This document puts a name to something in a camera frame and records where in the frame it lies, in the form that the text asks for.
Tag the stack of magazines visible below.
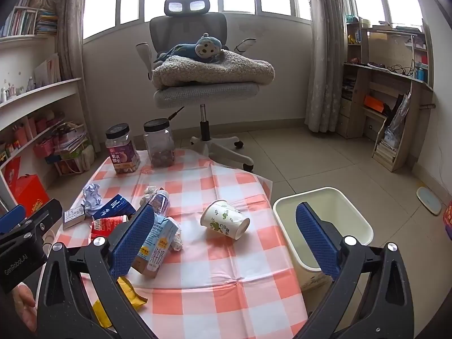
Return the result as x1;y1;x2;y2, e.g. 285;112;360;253
53;122;89;153

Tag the grey office chair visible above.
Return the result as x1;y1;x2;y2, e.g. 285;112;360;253
136;0;258;173

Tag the blue and white milk carton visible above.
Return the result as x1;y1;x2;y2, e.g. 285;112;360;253
132;215;179;278

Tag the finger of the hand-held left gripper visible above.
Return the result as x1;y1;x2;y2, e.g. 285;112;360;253
0;205;27;234
0;198;63;244

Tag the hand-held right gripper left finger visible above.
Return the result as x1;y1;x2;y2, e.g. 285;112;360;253
35;203;158;339

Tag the white wall bookshelf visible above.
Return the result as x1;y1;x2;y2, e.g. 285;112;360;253
0;0;93;191

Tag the clear plastic bag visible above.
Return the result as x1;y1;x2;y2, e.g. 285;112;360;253
383;92;412;149

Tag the black cable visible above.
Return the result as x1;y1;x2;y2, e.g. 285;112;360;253
386;58;415;77

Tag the small white box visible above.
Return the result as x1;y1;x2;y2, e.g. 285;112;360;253
63;207;86;229

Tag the yellow snack wrapper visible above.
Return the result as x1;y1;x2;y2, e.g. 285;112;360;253
92;276;148;329

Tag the row of desk books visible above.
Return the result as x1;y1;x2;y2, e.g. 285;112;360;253
374;141;397;165

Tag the white paper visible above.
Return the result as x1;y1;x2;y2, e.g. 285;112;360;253
82;183;103;213

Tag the leaf-print paper cup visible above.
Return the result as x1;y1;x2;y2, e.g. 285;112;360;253
200;199;251;241

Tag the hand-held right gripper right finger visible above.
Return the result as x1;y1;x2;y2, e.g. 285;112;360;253
295;201;417;339

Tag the orange box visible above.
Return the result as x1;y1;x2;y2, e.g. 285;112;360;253
364;95;385;114

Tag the grey floral curtain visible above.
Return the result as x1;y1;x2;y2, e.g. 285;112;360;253
56;0;93;82
305;0;354;133

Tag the clear plastic bottle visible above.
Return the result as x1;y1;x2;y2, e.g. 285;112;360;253
147;190;171;218

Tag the clear plastic jar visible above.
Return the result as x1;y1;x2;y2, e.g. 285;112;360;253
143;118;176;167

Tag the dark blue flat box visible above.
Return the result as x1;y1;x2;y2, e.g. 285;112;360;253
92;194;136;221

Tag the orange checked tablecloth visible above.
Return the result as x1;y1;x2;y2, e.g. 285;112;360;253
35;148;308;339

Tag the person's left hand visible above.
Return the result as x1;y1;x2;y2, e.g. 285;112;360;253
11;282;38;333

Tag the row of shelf books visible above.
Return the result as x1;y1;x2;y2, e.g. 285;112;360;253
0;7;59;38

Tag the beige fleece blanket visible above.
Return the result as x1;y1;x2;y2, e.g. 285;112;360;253
152;49;276;90

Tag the cream plastic waste bin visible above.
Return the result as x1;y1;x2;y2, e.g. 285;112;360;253
273;186;374;292

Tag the white bathroom scale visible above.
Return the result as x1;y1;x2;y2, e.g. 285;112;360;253
416;186;444;215

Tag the purple label nut jar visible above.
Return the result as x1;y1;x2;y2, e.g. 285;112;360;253
105;123;141;174

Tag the wooden desk with shelves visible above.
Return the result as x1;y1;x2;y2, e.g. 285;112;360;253
337;16;435;172

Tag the red snack packet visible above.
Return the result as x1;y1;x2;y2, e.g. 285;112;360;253
91;215;129;238

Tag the red colourful toy box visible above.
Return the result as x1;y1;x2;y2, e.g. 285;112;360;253
443;201;452;241

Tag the red gift box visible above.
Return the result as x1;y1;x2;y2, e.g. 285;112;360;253
3;174;50;216

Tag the blue monkey plush toy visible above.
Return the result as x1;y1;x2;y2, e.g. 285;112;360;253
155;33;223;65

